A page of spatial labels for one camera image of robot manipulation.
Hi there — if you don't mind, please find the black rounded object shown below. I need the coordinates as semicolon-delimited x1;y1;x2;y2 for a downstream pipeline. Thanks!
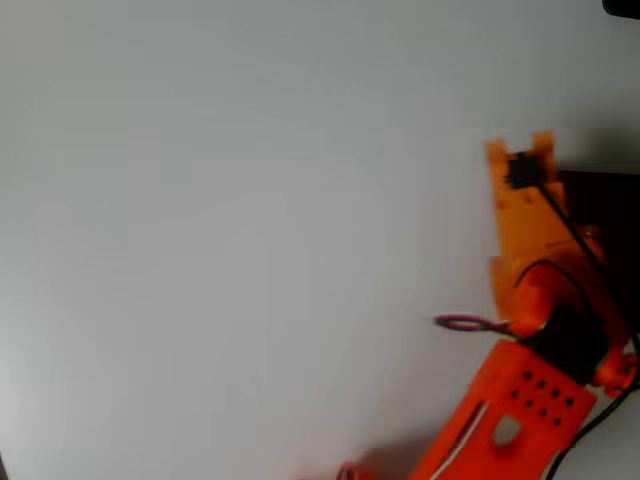
601;0;640;20

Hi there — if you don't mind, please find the dark red cardboard box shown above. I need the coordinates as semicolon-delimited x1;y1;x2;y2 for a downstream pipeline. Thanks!
555;169;640;351

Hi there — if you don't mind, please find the red black wire loop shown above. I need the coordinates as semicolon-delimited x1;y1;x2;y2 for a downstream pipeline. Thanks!
433;313;517;335

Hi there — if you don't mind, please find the small black gripper camera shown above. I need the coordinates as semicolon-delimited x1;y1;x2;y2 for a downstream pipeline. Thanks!
505;151;545;191

